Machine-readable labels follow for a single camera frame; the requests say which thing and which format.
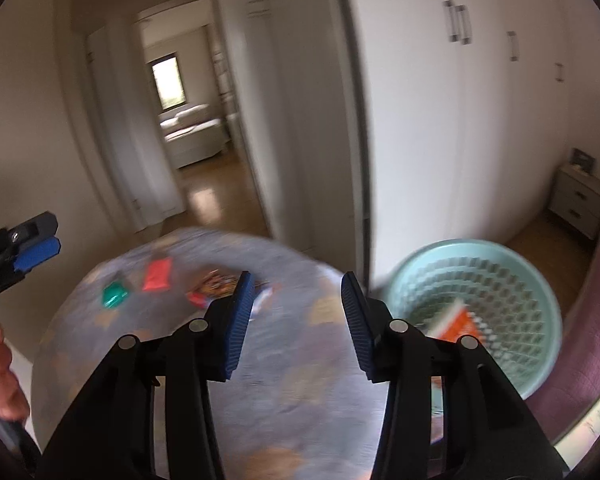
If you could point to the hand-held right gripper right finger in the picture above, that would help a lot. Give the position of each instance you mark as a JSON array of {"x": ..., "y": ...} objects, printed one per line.
[{"x": 357, "y": 325}]

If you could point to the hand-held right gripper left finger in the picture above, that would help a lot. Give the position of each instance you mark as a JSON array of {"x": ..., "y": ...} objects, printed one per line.
[{"x": 237, "y": 325}]

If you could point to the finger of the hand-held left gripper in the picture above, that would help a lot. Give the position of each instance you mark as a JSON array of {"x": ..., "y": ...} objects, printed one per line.
[
  {"x": 37, "y": 252},
  {"x": 32, "y": 227}
]

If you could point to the red colourful snack packet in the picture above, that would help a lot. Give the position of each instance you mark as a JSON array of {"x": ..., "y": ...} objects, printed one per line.
[{"x": 215, "y": 287}]

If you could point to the green packet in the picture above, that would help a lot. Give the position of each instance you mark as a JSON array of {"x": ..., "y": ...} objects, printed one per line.
[{"x": 114, "y": 294}]

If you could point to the plain red packet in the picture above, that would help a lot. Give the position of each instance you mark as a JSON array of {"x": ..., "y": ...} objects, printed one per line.
[{"x": 157, "y": 274}]

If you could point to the white and orange snack bag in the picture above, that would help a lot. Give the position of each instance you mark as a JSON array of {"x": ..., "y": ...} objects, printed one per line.
[{"x": 457, "y": 330}]

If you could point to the teal plastic basket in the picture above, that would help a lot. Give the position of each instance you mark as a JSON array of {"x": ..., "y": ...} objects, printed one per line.
[{"x": 505, "y": 280}]

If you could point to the person's left hand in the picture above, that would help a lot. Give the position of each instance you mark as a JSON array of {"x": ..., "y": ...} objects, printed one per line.
[{"x": 2, "y": 385}]

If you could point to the white bed with pillows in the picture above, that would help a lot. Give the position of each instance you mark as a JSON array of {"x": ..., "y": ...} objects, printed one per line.
[{"x": 192, "y": 135}]

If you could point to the window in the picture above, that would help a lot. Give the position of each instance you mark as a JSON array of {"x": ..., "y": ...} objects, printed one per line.
[{"x": 167, "y": 82}]

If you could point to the grey sliding door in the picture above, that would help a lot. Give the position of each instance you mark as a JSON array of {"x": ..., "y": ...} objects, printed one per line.
[{"x": 300, "y": 110}]

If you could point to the white wardrobe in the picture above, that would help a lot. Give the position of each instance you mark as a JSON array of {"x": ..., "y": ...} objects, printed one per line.
[{"x": 480, "y": 135}]

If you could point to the bed with pink bedspread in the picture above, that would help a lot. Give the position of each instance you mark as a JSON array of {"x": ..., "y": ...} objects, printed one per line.
[{"x": 587, "y": 340}]

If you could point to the grey nightstand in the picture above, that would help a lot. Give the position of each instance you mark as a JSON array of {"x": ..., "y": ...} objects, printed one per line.
[{"x": 577, "y": 205}]

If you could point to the white and orange booklet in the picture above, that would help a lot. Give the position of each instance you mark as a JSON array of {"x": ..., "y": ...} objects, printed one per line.
[{"x": 592, "y": 420}]

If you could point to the dark photo frame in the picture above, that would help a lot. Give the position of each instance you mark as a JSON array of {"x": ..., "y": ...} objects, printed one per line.
[{"x": 582, "y": 159}]

